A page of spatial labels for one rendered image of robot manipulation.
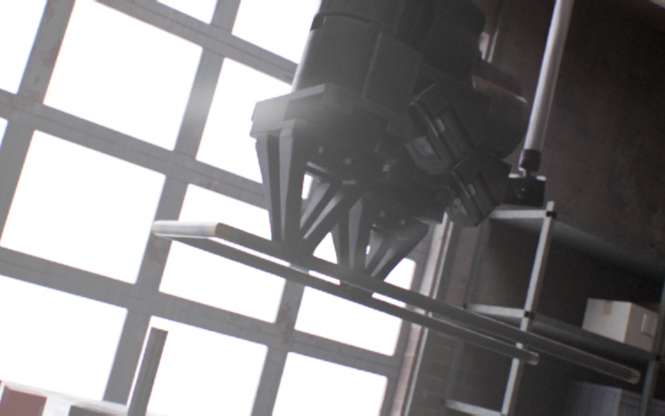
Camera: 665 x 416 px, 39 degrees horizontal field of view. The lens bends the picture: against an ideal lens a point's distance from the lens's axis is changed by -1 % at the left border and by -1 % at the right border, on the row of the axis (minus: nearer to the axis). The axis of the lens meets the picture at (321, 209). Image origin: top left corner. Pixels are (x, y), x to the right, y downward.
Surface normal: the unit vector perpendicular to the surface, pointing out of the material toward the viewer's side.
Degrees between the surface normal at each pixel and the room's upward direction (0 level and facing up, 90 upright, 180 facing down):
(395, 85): 90
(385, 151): 90
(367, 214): 111
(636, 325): 90
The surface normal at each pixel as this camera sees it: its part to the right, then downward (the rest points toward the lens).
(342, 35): -0.11, -0.21
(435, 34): 0.67, 0.20
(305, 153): 0.37, 0.33
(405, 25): -0.64, -0.31
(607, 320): -0.81, -0.29
